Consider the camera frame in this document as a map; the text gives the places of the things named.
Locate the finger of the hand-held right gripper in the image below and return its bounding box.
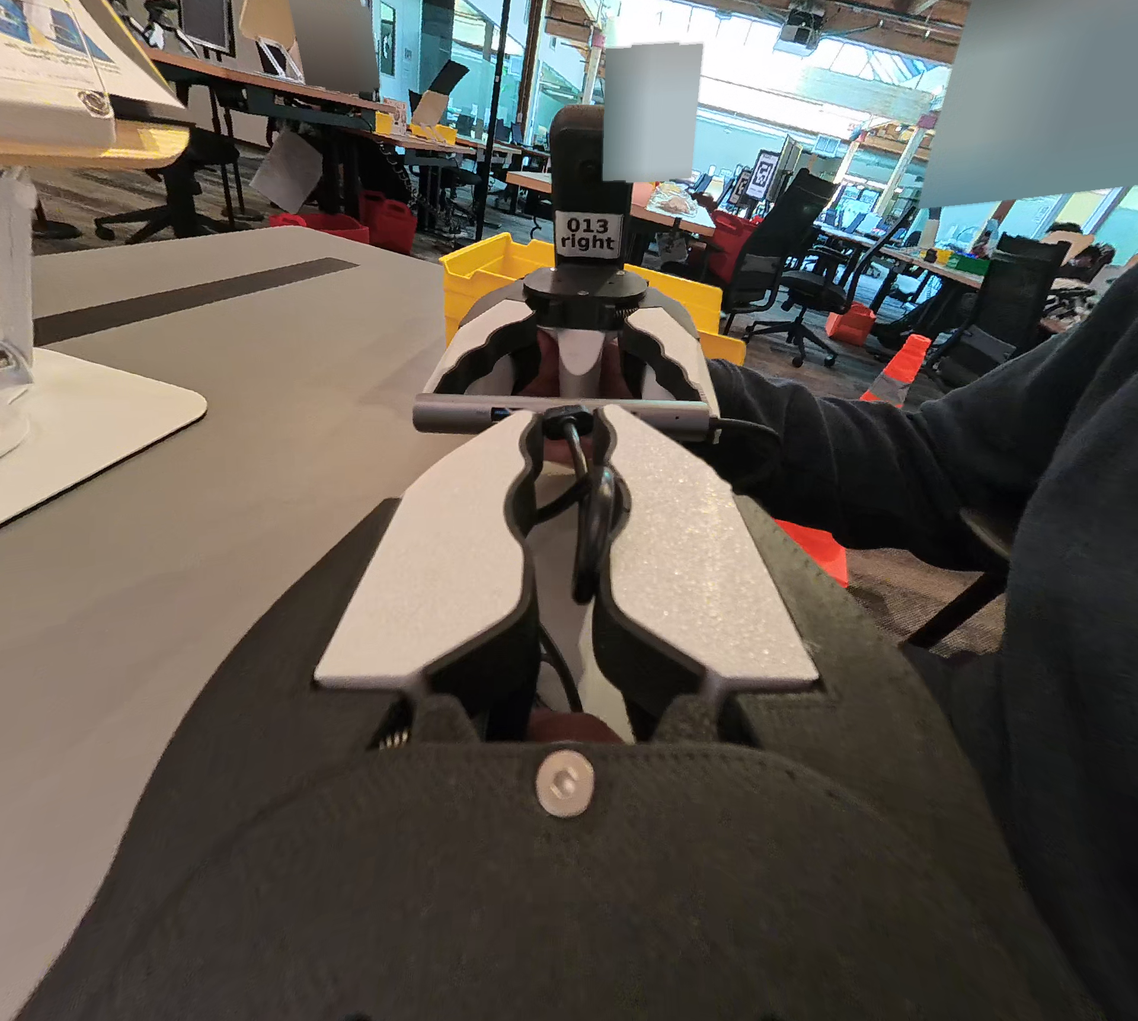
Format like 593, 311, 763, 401
618, 307, 709, 406
433, 298, 544, 400

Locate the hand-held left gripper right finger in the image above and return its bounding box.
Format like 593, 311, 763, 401
594, 406, 821, 742

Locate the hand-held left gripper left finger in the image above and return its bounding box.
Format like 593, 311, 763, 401
313, 412, 544, 742

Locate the grey usb hub with cable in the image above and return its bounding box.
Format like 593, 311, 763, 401
411, 392, 785, 502

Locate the yellow plastic bin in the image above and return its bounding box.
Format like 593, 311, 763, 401
440, 232, 748, 369

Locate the black usb cable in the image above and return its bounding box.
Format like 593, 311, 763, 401
525, 406, 634, 689

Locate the person's right forearm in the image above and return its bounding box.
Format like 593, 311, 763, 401
707, 359, 1068, 571

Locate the person's right hand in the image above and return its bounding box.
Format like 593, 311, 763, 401
518, 330, 632, 471

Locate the wooden work table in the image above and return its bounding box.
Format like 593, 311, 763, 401
146, 47, 419, 213
505, 169, 718, 242

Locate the black mesh office chair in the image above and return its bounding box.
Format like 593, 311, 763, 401
724, 168, 856, 369

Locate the small orange bin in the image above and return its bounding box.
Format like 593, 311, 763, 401
824, 303, 880, 347

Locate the orange grey striped traffic cone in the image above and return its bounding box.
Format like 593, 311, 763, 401
859, 334, 933, 406

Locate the white hanging paper sheet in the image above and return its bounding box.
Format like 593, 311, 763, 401
251, 130, 324, 215

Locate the black computer monitor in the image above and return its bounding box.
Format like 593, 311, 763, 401
171, 0, 236, 57

